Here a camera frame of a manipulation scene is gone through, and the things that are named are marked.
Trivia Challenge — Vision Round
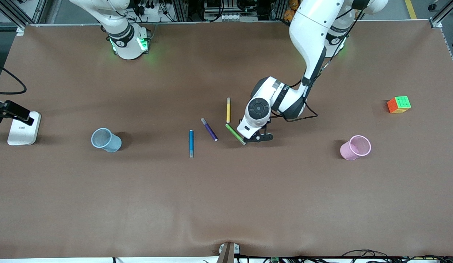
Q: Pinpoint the green marker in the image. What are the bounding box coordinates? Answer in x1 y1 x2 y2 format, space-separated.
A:
225 123 247 146

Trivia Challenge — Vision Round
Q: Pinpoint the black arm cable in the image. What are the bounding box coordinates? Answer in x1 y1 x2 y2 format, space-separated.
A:
270 7 362 123
0 61 27 95

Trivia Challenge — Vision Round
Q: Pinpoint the pink mesh cup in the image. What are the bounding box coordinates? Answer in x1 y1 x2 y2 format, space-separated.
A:
340 135 372 161

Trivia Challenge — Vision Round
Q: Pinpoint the purple marker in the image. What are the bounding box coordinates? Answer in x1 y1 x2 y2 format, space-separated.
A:
200 118 219 142

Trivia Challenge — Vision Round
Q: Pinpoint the colourful puzzle cube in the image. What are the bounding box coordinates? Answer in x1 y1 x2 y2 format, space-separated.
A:
387 96 412 114

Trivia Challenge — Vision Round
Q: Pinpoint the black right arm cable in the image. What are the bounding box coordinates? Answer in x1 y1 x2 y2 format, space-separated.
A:
0 61 27 95

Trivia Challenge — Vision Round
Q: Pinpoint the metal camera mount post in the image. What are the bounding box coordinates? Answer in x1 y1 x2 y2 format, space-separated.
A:
216 242 240 263

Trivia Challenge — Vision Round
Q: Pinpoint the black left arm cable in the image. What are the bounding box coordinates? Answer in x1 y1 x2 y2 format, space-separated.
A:
270 7 362 123

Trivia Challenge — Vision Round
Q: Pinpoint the white power strip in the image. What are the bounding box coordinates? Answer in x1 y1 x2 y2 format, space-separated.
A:
137 3 162 16

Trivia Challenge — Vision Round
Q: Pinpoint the light blue mesh cup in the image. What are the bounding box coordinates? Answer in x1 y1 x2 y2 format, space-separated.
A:
91 128 122 153

